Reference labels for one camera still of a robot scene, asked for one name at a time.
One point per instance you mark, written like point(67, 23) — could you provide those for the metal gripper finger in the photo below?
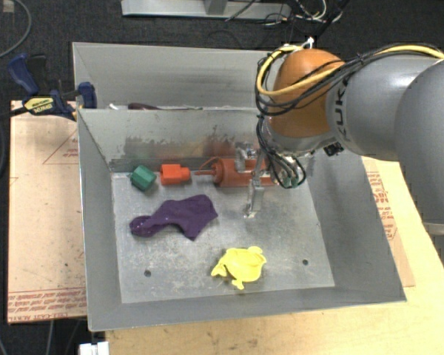
point(254, 198)
point(242, 158)

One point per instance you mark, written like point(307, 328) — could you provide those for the red-brown plastic bottle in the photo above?
point(231, 174)

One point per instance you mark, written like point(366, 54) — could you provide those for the yellow toy duck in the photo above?
point(244, 266)

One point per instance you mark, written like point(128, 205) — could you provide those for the purple cloth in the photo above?
point(186, 213)

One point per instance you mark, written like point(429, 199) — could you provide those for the orange plastic block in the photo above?
point(173, 174)

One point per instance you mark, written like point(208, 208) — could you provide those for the grey metal bin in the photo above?
point(192, 272)

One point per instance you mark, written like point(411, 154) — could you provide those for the green hexagonal block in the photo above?
point(143, 178)

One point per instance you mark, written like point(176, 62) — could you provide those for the dark purple flat thing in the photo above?
point(142, 106)

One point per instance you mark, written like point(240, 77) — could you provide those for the brown cardboard board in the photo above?
point(44, 213)

